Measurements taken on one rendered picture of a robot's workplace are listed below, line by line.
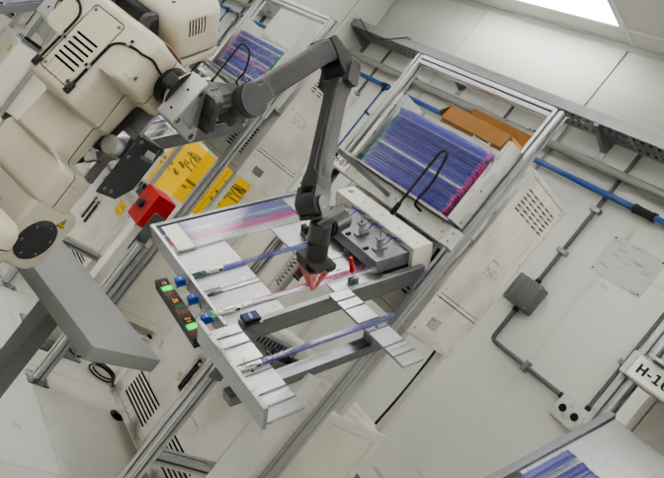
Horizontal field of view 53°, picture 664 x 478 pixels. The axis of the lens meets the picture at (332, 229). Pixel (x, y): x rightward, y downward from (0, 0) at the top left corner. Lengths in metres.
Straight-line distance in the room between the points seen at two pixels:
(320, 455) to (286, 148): 1.66
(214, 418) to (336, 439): 0.46
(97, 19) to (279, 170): 2.15
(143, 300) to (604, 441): 2.46
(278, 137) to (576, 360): 1.85
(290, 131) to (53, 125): 2.10
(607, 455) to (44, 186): 1.40
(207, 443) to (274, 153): 1.68
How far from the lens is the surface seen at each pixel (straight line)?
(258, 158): 3.47
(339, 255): 2.30
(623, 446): 1.82
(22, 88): 6.40
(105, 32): 1.51
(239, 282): 2.16
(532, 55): 4.67
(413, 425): 3.84
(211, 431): 2.35
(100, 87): 1.49
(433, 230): 2.28
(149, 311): 3.66
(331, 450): 2.55
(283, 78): 1.64
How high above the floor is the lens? 1.19
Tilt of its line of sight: 2 degrees down
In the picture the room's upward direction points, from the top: 38 degrees clockwise
